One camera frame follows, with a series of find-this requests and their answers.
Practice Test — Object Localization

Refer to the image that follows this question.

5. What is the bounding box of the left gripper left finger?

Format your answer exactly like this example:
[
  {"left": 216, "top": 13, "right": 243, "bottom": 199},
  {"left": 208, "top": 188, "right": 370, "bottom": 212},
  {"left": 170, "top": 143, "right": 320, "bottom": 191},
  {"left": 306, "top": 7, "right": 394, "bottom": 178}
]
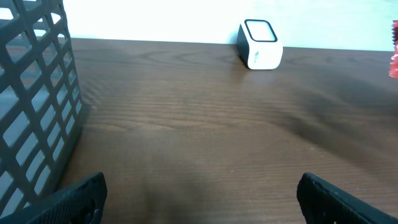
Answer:
[{"left": 1, "top": 172, "right": 107, "bottom": 224}]

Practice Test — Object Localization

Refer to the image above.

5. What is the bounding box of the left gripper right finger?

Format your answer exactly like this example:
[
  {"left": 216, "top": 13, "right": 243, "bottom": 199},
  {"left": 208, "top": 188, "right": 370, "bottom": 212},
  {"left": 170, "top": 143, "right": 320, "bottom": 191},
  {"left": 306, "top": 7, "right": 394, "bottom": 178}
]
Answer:
[{"left": 297, "top": 172, "right": 397, "bottom": 224}]

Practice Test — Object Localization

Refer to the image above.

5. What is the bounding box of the brown chocolate bar wrapper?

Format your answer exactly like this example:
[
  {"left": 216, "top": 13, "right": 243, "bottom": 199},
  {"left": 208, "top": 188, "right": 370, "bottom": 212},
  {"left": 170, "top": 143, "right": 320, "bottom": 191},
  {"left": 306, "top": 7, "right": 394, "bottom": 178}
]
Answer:
[{"left": 389, "top": 20, "right": 398, "bottom": 78}]

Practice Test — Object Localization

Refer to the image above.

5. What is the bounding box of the white barcode scanner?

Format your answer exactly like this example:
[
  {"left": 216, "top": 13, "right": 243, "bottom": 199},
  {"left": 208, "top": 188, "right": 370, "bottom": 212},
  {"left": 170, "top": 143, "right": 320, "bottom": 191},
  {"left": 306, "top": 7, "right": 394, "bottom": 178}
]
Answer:
[{"left": 236, "top": 19, "right": 283, "bottom": 70}]

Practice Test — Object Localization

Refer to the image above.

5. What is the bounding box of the grey plastic shopping basket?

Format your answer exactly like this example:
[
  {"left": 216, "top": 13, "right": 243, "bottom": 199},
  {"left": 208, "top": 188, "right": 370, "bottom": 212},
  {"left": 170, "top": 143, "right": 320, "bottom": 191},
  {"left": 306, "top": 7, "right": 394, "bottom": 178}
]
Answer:
[{"left": 1, "top": 0, "right": 83, "bottom": 217}]

